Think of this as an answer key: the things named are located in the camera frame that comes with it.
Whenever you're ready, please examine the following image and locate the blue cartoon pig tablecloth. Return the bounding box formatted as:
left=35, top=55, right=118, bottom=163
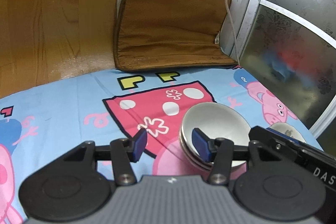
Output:
left=1, top=68, right=318, bottom=223

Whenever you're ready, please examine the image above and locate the floral white plate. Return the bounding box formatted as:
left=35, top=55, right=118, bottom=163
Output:
left=270, top=122, right=306, bottom=143

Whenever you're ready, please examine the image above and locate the large white floral bowl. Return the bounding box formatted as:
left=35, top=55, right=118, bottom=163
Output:
left=178, top=131, right=249, bottom=171

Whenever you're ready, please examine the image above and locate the white power cable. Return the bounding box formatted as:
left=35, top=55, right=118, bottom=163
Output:
left=213, top=0, right=241, bottom=66

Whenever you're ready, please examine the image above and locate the brown seat cushion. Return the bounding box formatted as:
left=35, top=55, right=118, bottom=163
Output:
left=113, top=0, right=236, bottom=72

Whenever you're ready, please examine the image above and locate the frosted glass sliding door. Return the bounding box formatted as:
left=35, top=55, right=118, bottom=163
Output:
left=219, top=0, right=335, bottom=137

